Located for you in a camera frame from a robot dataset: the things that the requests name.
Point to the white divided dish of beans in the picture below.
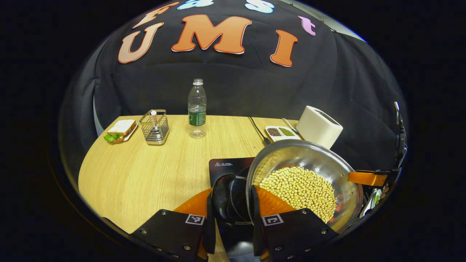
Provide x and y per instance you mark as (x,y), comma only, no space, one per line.
(287,131)

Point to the stainless steel pot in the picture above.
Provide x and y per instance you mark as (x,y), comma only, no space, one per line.
(309,156)

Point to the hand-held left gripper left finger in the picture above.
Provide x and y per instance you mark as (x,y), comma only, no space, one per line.
(209,233)

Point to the pile of soybeans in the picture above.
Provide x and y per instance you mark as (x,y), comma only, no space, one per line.
(298,189)

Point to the white toaster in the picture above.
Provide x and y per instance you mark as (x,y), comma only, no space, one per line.
(316,127)

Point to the black induction cooktop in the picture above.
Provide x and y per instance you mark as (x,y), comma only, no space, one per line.
(227,165)

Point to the clear plastic water bottle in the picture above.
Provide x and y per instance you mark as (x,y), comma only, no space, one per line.
(197,116)

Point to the sandwich with lettuce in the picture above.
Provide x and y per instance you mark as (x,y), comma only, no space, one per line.
(122,127)

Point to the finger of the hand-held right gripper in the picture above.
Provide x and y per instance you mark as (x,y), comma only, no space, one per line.
(367,179)

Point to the white dish with green food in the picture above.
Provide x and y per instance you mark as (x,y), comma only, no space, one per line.
(371,205)

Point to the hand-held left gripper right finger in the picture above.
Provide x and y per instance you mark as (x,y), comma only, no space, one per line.
(256,233)

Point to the black backdrop cloth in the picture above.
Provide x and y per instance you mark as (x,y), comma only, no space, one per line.
(255,91)

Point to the small white plate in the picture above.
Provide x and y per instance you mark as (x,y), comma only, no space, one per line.
(131,133)

